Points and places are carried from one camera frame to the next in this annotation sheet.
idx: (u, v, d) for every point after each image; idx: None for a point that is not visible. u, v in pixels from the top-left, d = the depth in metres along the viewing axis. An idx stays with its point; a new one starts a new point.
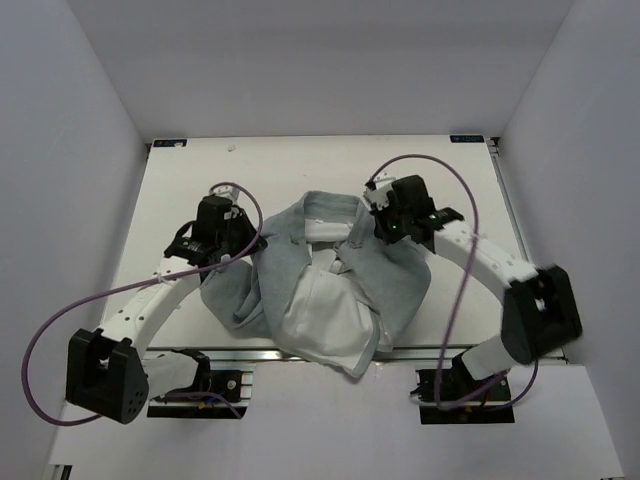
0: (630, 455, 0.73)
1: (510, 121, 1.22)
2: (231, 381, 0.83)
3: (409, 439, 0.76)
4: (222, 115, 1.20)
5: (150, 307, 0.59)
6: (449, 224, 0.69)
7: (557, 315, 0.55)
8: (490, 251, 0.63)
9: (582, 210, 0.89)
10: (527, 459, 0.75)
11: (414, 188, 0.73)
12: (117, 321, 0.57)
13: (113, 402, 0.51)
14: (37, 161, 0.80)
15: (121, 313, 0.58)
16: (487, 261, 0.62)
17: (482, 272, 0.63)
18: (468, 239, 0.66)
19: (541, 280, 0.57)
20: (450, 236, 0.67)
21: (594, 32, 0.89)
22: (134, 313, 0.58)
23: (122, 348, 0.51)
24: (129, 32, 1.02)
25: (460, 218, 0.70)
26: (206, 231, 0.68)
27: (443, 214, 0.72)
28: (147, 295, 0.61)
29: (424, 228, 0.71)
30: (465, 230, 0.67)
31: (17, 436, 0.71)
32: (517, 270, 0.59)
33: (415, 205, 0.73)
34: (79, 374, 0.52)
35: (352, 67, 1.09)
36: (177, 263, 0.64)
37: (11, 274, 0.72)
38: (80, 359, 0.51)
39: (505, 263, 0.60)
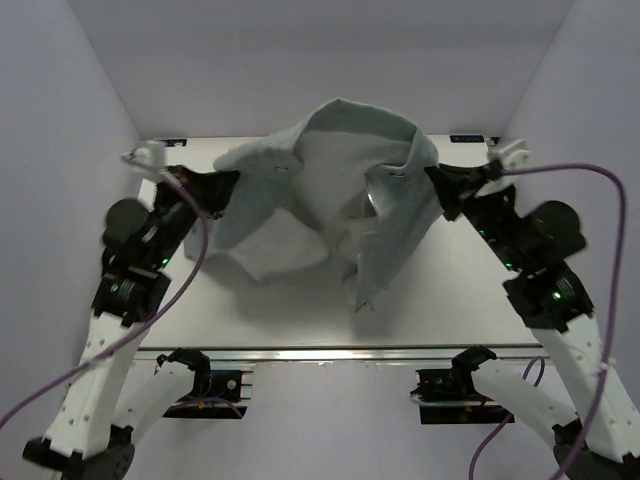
0: None
1: (510, 121, 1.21)
2: (231, 381, 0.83)
3: (409, 439, 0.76)
4: (222, 115, 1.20)
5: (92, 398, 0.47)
6: (575, 323, 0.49)
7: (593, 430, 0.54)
8: (615, 390, 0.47)
9: (583, 209, 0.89)
10: (527, 459, 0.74)
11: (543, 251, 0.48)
12: (62, 428, 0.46)
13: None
14: (37, 161, 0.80)
15: (63, 414, 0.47)
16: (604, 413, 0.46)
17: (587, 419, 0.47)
18: (596, 367, 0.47)
19: None
20: (572, 348, 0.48)
21: (594, 32, 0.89)
22: (76, 416, 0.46)
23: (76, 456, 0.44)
24: (129, 33, 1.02)
25: (592, 309, 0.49)
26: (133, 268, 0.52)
27: (567, 286, 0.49)
28: (84, 384, 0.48)
29: (536, 303, 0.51)
30: (593, 343, 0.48)
31: (16, 436, 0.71)
32: (634, 437, 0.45)
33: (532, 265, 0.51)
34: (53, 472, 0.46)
35: (353, 67, 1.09)
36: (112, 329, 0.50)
37: (12, 273, 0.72)
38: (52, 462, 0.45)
39: (626, 422, 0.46)
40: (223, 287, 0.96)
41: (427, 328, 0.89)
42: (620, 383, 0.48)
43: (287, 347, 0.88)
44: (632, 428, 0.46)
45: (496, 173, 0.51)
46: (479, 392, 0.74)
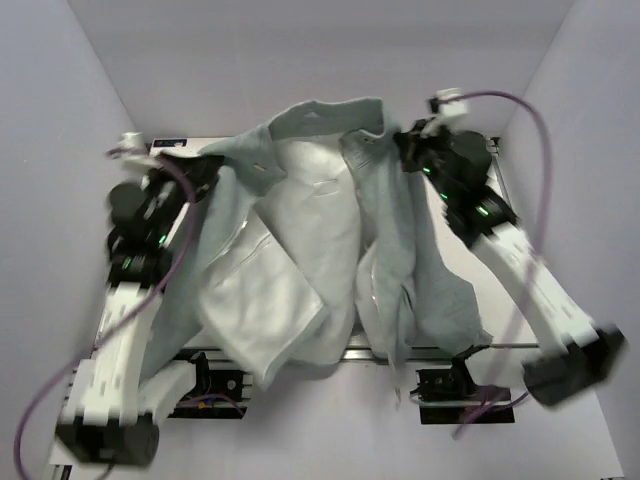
0: (629, 455, 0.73)
1: (509, 121, 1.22)
2: (231, 381, 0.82)
3: (408, 439, 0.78)
4: (221, 116, 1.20)
5: (122, 359, 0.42)
6: (503, 229, 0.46)
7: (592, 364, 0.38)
8: (549, 287, 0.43)
9: (582, 210, 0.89)
10: (525, 458, 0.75)
11: (478, 169, 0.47)
12: (89, 395, 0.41)
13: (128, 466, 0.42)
14: (38, 162, 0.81)
15: (90, 385, 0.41)
16: (539, 306, 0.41)
17: (534, 316, 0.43)
18: (525, 261, 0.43)
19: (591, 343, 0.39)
20: (500, 251, 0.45)
21: (593, 33, 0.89)
22: (107, 378, 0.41)
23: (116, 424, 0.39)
24: (128, 32, 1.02)
25: (515, 221, 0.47)
26: (139, 242, 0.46)
27: (493, 205, 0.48)
28: (110, 350, 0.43)
29: (466, 222, 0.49)
30: (523, 246, 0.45)
31: (19, 436, 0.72)
32: (575, 325, 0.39)
33: (469, 190, 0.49)
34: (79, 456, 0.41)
35: (352, 67, 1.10)
36: (129, 294, 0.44)
37: (13, 275, 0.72)
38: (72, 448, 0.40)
39: (563, 312, 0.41)
40: None
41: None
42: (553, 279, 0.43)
43: None
44: (568, 315, 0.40)
45: (436, 104, 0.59)
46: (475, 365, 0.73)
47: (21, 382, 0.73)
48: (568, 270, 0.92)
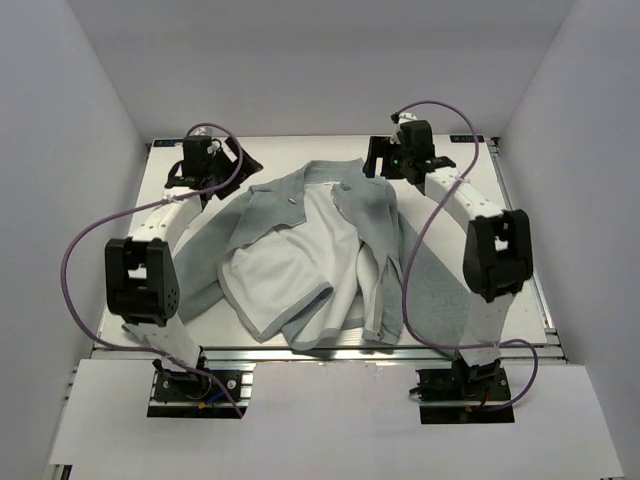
0: (631, 455, 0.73)
1: (510, 121, 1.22)
2: (231, 381, 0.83)
3: (409, 438, 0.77)
4: (221, 115, 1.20)
5: (168, 219, 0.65)
6: (440, 169, 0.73)
7: (512, 254, 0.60)
8: (468, 192, 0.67)
9: (583, 209, 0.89)
10: (527, 458, 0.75)
11: (418, 134, 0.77)
12: (143, 231, 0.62)
13: (154, 300, 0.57)
14: (37, 162, 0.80)
15: (143, 226, 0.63)
16: (462, 201, 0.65)
17: (456, 206, 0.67)
18: (453, 181, 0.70)
19: (506, 222, 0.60)
20: (439, 178, 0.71)
21: (594, 32, 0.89)
22: (156, 223, 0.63)
23: (156, 245, 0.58)
24: (127, 31, 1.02)
25: (453, 166, 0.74)
26: (196, 163, 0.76)
27: (438, 161, 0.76)
28: (160, 215, 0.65)
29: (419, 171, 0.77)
30: (453, 176, 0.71)
31: (18, 436, 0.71)
32: (486, 209, 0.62)
33: (418, 152, 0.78)
34: (117, 278, 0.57)
35: (353, 67, 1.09)
36: (181, 189, 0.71)
37: (12, 274, 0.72)
38: (115, 263, 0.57)
39: (478, 203, 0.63)
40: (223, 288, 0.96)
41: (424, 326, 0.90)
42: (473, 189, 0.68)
43: (287, 347, 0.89)
44: (484, 207, 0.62)
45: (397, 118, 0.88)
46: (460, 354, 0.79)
47: (20, 382, 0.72)
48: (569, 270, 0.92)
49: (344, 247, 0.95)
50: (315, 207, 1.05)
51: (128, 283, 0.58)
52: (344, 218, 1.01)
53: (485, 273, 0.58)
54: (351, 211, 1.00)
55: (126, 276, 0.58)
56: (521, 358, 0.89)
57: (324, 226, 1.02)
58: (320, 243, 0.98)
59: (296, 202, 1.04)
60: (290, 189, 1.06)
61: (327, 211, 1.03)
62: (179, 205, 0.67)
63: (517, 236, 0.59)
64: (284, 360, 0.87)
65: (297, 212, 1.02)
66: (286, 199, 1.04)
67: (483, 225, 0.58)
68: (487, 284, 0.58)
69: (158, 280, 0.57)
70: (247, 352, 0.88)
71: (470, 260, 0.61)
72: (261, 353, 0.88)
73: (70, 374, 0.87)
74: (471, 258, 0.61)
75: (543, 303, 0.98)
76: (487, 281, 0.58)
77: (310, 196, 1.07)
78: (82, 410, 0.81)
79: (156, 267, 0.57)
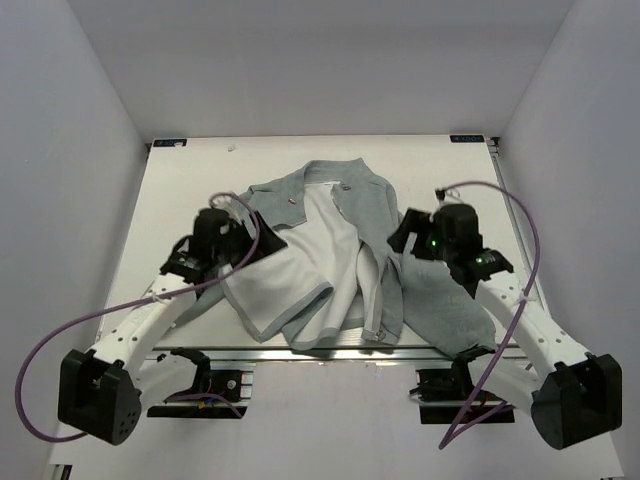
0: (632, 456, 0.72)
1: (510, 121, 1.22)
2: (231, 381, 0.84)
3: (409, 439, 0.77)
4: (222, 115, 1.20)
5: (143, 328, 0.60)
6: (497, 276, 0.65)
7: (598, 404, 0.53)
8: (537, 319, 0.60)
9: (583, 210, 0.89)
10: (527, 459, 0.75)
11: (465, 227, 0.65)
12: (110, 344, 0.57)
13: (101, 429, 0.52)
14: (37, 162, 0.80)
15: (113, 335, 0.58)
16: (534, 334, 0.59)
17: (524, 336, 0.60)
18: (516, 298, 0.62)
19: (588, 366, 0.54)
20: (496, 290, 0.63)
21: (594, 32, 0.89)
22: (127, 335, 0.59)
23: (113, 370, 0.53)
24: (127, 32, 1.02)
25: (511, 268, 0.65)
26: (205, 252, 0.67)
27: (490, 258, 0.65)
28: (139, 320, 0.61)
29: (468, 269, 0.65)
30: (514, 287, 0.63)
31: (18, 436, 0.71)
32: (564, 353, 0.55)
33: (463, 248, 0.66)
34: (69, 396, 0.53)
35: (352, 67, 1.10)
36: (175, 280, 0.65)
37: (12, 275, 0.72)
38: (69, 379, 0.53)
39: (553, 340, 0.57)
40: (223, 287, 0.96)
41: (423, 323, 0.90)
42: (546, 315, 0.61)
43: (286, 347, 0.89)
44: (561, 347, 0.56)
45: (440, 193, 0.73)
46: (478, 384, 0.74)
47: None
48: (571, 270, 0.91)
49: (344, 247, 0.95)
50: (316, 207, 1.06)
51: (81, 401, 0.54)
52: (344, 218, 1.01)
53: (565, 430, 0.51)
54: (351, 211, 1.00)
55: (80, 393, 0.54)
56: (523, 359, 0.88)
57: (324, 226, 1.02)
58: (320, 243, 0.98)
59: (296, 202, 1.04)
60: (290, 189, 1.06)
61: (327, 211, 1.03)
62: (163, 306, 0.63)
63: (602, 389, 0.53)
64: (283, 360, 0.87)
65: (297, 212, 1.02)
66: (286, 199, 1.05)
67: (565, 378, 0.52)
68: (567, 440, 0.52)
69: (108, 413, 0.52)
70: (264, 352, 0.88)
71: (547, 409, 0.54)
72: (262, 353, 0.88)
73: None
74: (547, 406, 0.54)
75: (544, 302, 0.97)
76: (569, 439, 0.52)
77: (311, 197, 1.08)
78: None
79: (107, 400, 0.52)
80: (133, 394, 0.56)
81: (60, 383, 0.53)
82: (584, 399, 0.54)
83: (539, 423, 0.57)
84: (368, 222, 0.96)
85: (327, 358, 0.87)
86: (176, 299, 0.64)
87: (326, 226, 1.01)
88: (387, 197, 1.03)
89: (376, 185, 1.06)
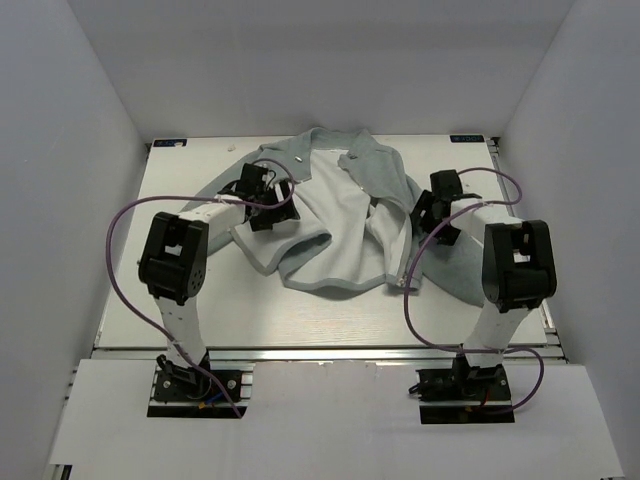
0: (632, 456, 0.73)
1: (510, 122, 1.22)
2: (231, 381, 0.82)
3: (409, 438, 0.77)
4: (221, 115, 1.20)
5: (216, 211, 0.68)
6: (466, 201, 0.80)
7: (534, 264, 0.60)
8: (488, 212, 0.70)
9: (583, 210, 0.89)
10: (526, 459, 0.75)
11: (446, 177, 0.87)
12: (189, 214, 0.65)
13: (180, 277, 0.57)
14: (37, 163, 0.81)
15: (193, 209, 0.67)
16: (483, 216, 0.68)
17: (479, 223, 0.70)
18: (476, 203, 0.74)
19: (526, 233, 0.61)
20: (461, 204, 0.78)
21: (594, 32, 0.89)
22: (203, 211, 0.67)
23: (196, 224, 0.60)
24: (127, 32, 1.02)
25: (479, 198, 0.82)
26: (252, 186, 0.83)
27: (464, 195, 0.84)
28: (211, 207, 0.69)
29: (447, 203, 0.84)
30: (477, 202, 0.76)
31: (18, 435, 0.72)
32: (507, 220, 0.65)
33: (445, 191, 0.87)
34: (154, 247, 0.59)
35: (351, 68, 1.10)
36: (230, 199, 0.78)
37: (11, 275, 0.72)
38: (158, 231, 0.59)
39: (500, 218, 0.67)
40: (221, 283, 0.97)
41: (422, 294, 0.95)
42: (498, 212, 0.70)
43: (286, 348, 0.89)
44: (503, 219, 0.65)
45: None
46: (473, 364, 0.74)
47: (20, 382, 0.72)
48: (570, 269, 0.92)
49: (349, 203, 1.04)
50: (321, 165, 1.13)
51: (163, 256, 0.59)
52: (353, 179, 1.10)
53: (502, 279, 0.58)
54: (359, 175, 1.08)
55: (163, 248, 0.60)
56: (523, 359, 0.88)
57: (326, 183, 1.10)
58: (324, 201, 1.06)
59: (302, 161, 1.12)
60: (297, 147, 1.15)
61: (331, 172, 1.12)
62: (227, 206, 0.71)
63: (535, 246, 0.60)
64: (282, 360, 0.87)
65: (303, 170, 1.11)
66: (292, 156, 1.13)
67: (498, 231, 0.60)
68: (503, 288, 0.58)
69: (189, 259, 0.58)
70: (264, 352, 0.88)
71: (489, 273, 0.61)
72: (262, 353, 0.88)
73: (70, 374, 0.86)
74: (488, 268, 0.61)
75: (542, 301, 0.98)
76: (505, 285, 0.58)
77: (316, 156, 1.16)
78: (81, 410, 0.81)
79: (192, 246, 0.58)
80: (204, 259, 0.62)
81: (149, 232, 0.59)
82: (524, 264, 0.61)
83: (487, 293, 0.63)
84: (377, 180, 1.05)
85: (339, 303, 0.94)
86: (238, 207, 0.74)
87: (326, 184, 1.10)
88: (393, 158, 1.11)
89: (383, 152, 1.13)
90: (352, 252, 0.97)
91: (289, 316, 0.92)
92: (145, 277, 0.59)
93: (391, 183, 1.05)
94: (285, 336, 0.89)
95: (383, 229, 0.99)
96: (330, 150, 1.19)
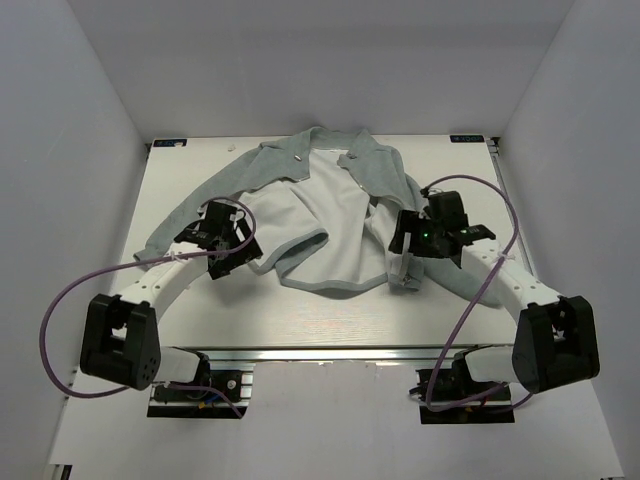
0: (632, 456, 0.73)
1: (510, 122, 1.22)
2: (231, 381, 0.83)
3: (409, 439, 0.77)
4: (221, 115, 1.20)
5: (164, 279, 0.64)
6: (479, 241, 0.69)
7: (574, 347, 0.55)
8: (514, 272, 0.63)
9: (583, 210, 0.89)
10: (526, 460, 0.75)
11: (449, 203, 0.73)
12: (135, 289, 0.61)
13: (124, 372, 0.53)
14: (37, 162, 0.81)
15: (138, 282, 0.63)
16: (510, 282, 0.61)
17: (502, 288, 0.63)
18: (495, 257, 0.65)
19: (563, 310, 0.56)
20: (478, 252, 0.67)
21: (595, 32, 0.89)
22: (150, 283, 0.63)
23: (141, 310, 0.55)
24: (126, 32, 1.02)
25: (493, 236, 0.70)
26: (216, 227, 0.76)
27: (474, 229, 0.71)
28: (161, 273, 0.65)
29: (453, 240, 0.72)
30: (494, 249, 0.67)
31: (18, 435, 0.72)
32: (537, 294, 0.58)
33: (450, 220, 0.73)
34: (94, 340, 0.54)
35: (351, 68, 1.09)
36: (189, 246, 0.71)
37: (11, 274, 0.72)
38: (95, 322, 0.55)
39: (528, 286, 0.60)
40: (222, 283, 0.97)
41: (422, 293, 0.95)
42: (521, 268, 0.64)
43: (287, 348, 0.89)
44: (537, 290, 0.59)
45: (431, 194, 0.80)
46: (476, 379, 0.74)
47: (20, 382, 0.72)
48: (571, 269, 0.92)
49: (348, 204, 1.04)
50: (320, 163, 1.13)
51: (105, 346, 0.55)
52: (353, 178, 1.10)
53: (541, 368, 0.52)
54: (359, 174, 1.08)
55: (104, 336, 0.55)
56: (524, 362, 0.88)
57: (324, 181, 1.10)
58: (324, 200, 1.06)
59: (301, 159, 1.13)
60: (297, 146, 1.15)
61: (329, 170, 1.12)
62: (182, 264, 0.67)
63: (576, 330, 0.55)
64: (282, 360, 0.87)
65: (301, 169, 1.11)
66: (292, 155, 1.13)
67: (538, 314, 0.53)
68: (544, 382, 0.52)
69: (136, 351, 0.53)
70: (264, 352, 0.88)
71: (522, 355, 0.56)
72: (261, 353, 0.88)
73: (70, 374, 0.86)
74: (523, 351, 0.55)
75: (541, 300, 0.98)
76: (546, 381, 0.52)
77: (315, 154, 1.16)
78: (81, 410, 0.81)
79: (136, 336, 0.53)
80: (155, 344, 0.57)
81: (86, 325, 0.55)
82: (560, 345, 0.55)
83: (518, 373, 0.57)
84: (377, 180, 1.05)
85: (341, 301, 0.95)
86: (194, 260, 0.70)
87: (324, 182, 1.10)
88: (392, 157, 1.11)
89: (383, 151, 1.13)
90: (352, 251, 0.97)
91: (289, 316, 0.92)
92: (90, 375, 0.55)
93: (391, 181, 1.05)
94: (285, 336, 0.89)
95: (384, 229, 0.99)
96: (327, 150, 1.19)
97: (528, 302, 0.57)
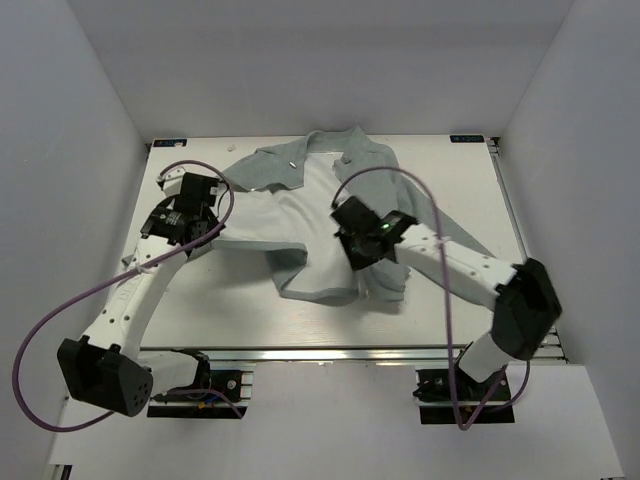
0: (632, 456, 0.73)
1: (510, 122, 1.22)
2: (231, 381, 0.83)
3: (409, 438, 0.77)
4: (221, 115, 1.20)
5: (134, 301, 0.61)
6: (407, 232, 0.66)
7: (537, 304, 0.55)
8: (460, 255, 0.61)
9: (582, 209, 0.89)
10: (525, 460, 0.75)
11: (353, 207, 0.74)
12: (104, 326, 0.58)
13: (117, 405, 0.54)
14: (37, 161, 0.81)
15: (106, 315, 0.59)
16: (464, 269, 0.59)
17: (457, 277, 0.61)
18: (433, 245, 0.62)
19: (519, 275, 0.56)
20: (413, 245, 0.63)
21: (595, 31, 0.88)
22: (118, 313, 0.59)
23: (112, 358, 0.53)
24: (126, 32, 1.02)
25: (415, 222, 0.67)
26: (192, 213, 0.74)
27: (395, 221, 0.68)
28: (128, 295, 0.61)
29: (378, 238, 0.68)
30: (428, 235, 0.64)
31: (18, 435, 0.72)
32: (497, 275, 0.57)
33: (362, 227, 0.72)
34: (76, 381, 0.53)
35: (351, 67, 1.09)
36: (158, 245, 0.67)
37: (10, 274, 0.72)
38: (70, 367, 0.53)
39: (483, 268, 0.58)
40: (220, 284, 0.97)
41: (422, 293, 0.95)
42: (463, 247, 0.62)
43: (286, 348, 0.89)
44: (491, 271, 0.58)
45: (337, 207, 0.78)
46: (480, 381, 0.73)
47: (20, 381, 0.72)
48: (571, 268, 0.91)
49: None
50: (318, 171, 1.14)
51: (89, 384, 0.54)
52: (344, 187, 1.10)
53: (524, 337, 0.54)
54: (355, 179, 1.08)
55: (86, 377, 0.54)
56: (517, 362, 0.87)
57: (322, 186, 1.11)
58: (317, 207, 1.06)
59: (297, 167, 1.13)
60: (293, 154, 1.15)
61: (326, 179, 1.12)
62: (151, 274, 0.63)
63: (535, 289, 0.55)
64: (281, 360, 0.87)
65: (297, 177, 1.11)
66: (287, 162, 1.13)
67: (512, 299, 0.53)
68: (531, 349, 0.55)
69: (119, 391, 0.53)
70: (264, 352, 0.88)
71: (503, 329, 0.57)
72: (262, 353, 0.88)
73: None
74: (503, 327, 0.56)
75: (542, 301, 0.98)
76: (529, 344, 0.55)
77: (311, 162, 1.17)
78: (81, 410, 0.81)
79: (115, 382, 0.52)
80: (139, 368, 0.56)
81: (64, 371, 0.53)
82: None
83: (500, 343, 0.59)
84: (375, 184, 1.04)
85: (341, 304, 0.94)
86: (164, 264, 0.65)
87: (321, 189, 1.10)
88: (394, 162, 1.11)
89: (380, 154, 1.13)
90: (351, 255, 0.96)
91: (289, 316, 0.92)
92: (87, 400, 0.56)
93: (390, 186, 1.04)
94: (285, 336, 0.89)
95: None
96: (324, 154, 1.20)
97: (495, 285, 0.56)
